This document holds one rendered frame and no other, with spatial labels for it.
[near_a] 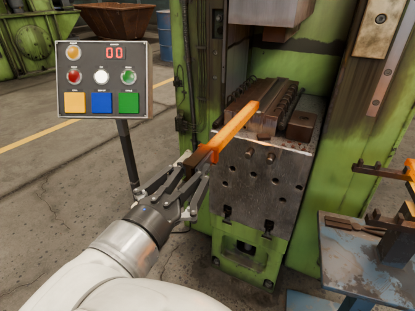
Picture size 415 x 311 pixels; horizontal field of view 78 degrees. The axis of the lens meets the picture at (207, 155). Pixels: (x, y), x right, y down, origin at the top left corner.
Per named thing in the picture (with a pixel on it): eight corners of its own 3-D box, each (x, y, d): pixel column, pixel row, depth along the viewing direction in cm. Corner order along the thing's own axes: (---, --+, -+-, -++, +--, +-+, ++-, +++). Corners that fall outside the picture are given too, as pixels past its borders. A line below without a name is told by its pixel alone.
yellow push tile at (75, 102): (84, 113, 94) (84, 92, 93) (64, 112, 94) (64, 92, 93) (87, 113, 96) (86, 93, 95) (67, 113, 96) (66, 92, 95)
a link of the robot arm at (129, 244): (143, 299, 36) (167, 263, 40) (130, 265, 31) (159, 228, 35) (96, 273, 40) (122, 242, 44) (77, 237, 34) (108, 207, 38)
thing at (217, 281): (272, 337, 119) (272, 336, 118) (168, 284, 140) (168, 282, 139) (289, 267, 148) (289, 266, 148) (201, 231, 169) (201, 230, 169)
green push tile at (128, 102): (138, 113, 93) (138, 92, 93) (118, 113, 94) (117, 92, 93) (140, 113, 95) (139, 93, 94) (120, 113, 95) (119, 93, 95)
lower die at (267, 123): (274, 136, 92) (278, 115, 87) (223, 124, 99) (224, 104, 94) (296, 97, 123) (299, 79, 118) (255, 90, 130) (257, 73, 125)
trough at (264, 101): (264, 116, 90) (264, 112, 89) (249, 113, 92) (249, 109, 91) (288, 81, 121) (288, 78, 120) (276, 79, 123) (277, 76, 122)
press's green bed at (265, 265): (272, 296, 135) (288, 240, 108) (209, 267, 148) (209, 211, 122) (292, 223, 176) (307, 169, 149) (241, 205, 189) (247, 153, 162)
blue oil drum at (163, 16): (176, 63, 509) (172, 13, 459) (154, 59, 536) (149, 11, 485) (193, 57, 550) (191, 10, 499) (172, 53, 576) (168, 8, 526)
